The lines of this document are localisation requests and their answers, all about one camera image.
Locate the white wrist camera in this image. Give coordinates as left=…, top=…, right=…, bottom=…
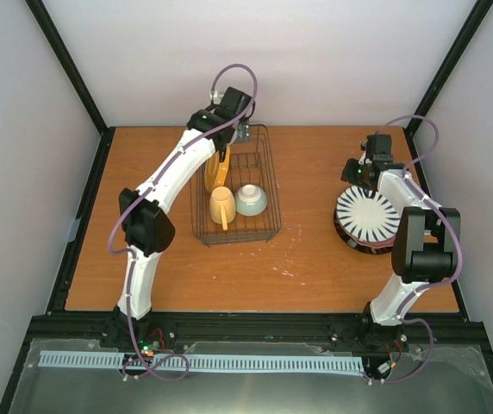
left=359, top=136, right=374, bottom=166
left=209, top=91, right=224, bottom=105

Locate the black aluminium frame rail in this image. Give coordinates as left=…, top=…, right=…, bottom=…
left=24, top=311, right=490, bottom=354

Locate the white blue striped plate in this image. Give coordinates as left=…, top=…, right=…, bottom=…
left=335, top=185, right=400, bottom=244

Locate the grey wire dish rack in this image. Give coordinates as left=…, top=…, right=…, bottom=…
left=190, top=124, right=282, bottom=246

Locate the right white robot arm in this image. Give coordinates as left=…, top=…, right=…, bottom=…
left=334, top=134, right=463, bottom=342

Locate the light green ceramic bowl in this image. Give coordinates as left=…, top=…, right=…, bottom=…
left=234, top=184, right=268, bottom=216

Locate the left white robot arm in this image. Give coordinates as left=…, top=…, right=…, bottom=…
left=108, top=87, right=255, bottom=348

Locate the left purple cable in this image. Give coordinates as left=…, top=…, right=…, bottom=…
left=107, top=63, right=259, bottom=383

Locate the right black frame post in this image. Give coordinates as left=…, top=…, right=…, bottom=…
left=415, top=0, right=493, bottom=116

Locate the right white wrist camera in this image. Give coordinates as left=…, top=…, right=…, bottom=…
left=359, top=136, right=374, bottom=166

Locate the left black frame post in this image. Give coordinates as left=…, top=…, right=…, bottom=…
left=24, top=0, right=109, bottom=135

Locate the yellow ceramic mug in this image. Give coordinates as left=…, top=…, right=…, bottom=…
left=209, top=186, right=236, bottom=231

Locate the black frame post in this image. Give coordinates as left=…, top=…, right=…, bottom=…
left=415, top=0, right=493, bottom=116
left=24, top=0, right=109, bottom=135

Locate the light blue slotted cable duct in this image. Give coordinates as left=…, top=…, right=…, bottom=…
left=37, top=350, right=364, bottom=376

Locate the black striped plate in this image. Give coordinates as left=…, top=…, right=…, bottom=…
left=331, top=210, right=396, bottom=257

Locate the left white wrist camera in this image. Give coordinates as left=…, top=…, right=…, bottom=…
left=209, top=91, right=224, bottom=105

